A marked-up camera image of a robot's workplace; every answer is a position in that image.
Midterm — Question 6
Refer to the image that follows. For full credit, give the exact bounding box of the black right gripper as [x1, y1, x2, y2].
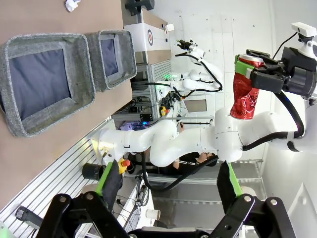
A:
[235, 47, 314, 98]

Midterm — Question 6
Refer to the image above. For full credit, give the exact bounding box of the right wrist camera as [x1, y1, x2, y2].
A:
[291, 22, 317, 59]

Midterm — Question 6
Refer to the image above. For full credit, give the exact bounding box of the grey fabric basket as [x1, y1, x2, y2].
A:
[85, 29, 138, 93]
[0, 33, 97, 138]

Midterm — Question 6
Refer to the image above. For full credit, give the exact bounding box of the right arm black hose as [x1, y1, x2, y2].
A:
[242, 91, 305, 152]

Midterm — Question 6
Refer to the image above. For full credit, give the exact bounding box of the aluminium table frame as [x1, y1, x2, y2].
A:
[0, 119, 119, 238]

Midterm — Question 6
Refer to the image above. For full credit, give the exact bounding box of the red yellow emergency stop button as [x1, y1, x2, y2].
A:
[118, 158, 131, 175]

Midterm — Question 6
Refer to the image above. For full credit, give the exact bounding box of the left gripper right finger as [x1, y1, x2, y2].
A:
[210, 161, 297, 238]

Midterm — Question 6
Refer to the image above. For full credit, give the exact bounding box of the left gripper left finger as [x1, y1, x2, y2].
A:
[37, 160, 129, 238]

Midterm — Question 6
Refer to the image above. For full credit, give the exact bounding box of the white cabinet with target logo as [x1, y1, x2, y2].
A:
[123, 9, 172, 59]

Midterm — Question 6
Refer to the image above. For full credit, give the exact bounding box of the seated person in black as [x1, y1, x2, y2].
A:
[160, 151, 220, 175]

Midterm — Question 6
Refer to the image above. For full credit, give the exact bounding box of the black cylindrical cup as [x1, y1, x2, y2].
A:
[82, 163, 106, 180]

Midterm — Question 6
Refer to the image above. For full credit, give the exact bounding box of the crushed red can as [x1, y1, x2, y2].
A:
[229, 54, 265, 121]

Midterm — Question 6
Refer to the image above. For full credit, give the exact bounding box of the white paper ball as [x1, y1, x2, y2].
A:
[64, 0, 82, 12]

